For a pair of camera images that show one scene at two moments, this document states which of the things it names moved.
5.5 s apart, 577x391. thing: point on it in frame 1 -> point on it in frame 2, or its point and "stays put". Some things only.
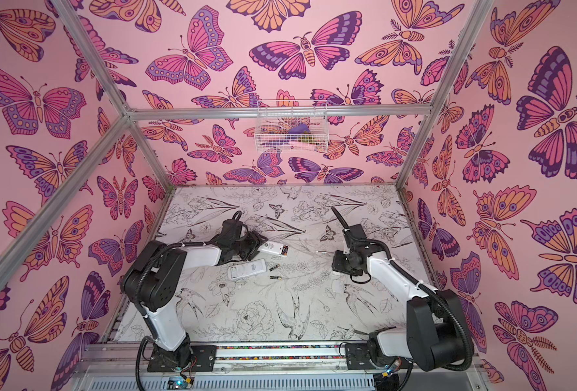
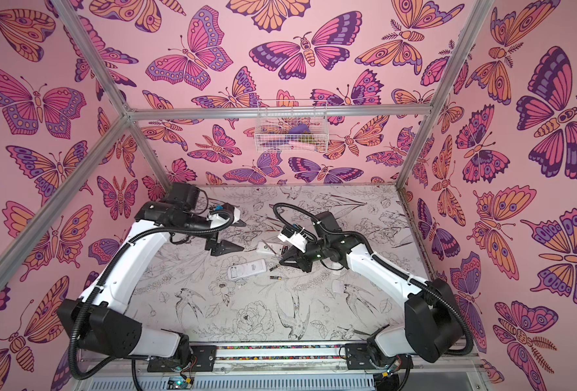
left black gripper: [256, 242] -> [224, 248]
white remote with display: [248, 269] stays put
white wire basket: [292, 125] stays put
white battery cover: [337, 286] stays put
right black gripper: [350, 235] -> [303, 254]
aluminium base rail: [263, 367] stays put
